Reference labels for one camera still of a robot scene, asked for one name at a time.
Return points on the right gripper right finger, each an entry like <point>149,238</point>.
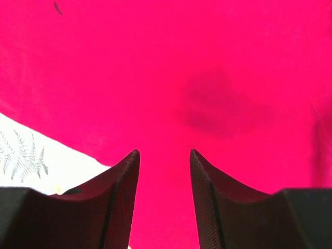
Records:
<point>230,214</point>

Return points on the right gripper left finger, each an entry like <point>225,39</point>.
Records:
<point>95,214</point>

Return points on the red t shirt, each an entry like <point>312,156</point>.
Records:
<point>246,83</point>

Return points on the floral patterned mat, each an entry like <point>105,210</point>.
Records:
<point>31,159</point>

